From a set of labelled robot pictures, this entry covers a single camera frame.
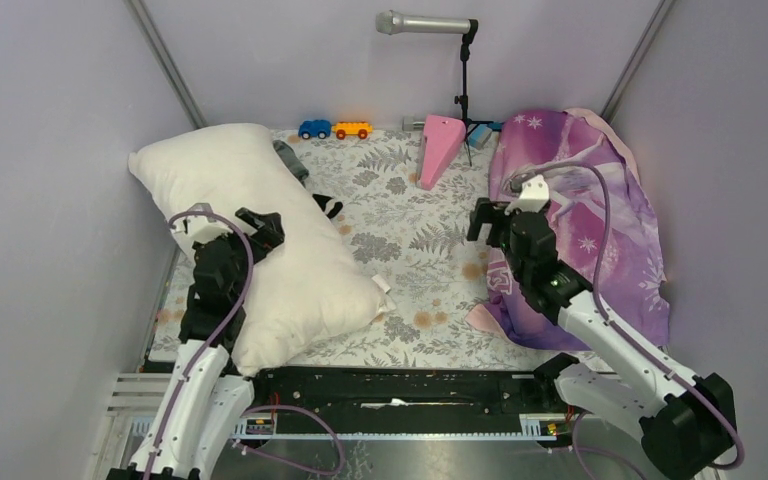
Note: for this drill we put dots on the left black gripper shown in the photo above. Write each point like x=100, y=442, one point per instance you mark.
x=268, y=234

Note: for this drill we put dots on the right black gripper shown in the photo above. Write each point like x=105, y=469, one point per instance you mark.
x=489, y=213

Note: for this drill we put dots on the grey plush pillowcase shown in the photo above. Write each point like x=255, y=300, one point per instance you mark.
x=329, y=205

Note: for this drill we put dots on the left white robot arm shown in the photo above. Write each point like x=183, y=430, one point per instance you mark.
x=198, y=358

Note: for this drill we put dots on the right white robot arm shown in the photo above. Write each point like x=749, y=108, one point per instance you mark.
x=683, y=422

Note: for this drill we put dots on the blue white pillow label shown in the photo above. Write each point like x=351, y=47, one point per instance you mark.
x=382, y=283

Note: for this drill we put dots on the purple princess print blanket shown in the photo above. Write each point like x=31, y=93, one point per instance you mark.
x=605, y=225

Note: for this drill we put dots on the light blue small box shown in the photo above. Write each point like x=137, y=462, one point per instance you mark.
x=479, y=136

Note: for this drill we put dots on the floral table cloth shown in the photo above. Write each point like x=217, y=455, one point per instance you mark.
x=313, y=301

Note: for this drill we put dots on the pink wedge block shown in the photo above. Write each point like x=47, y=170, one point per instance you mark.
x=441, y=140

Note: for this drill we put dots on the blue toy car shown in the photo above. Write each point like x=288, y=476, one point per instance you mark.
x=315, y=128

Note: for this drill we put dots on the orange toy car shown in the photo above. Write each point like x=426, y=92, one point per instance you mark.
x=343, y=130

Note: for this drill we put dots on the black microphone stand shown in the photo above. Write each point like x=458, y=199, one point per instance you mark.
x=462, y=100

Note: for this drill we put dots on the silver microphone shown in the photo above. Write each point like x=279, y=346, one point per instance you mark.
x=391, y=23

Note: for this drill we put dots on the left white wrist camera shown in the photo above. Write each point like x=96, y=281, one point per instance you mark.
x=193, y=228

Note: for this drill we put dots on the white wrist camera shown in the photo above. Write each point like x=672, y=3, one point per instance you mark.
x=532, y=194
x=193, y=228

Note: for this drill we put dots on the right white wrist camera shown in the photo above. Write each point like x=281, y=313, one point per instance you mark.
x=532, y=194

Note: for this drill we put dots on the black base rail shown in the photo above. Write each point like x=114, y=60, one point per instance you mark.
x=310, y=403

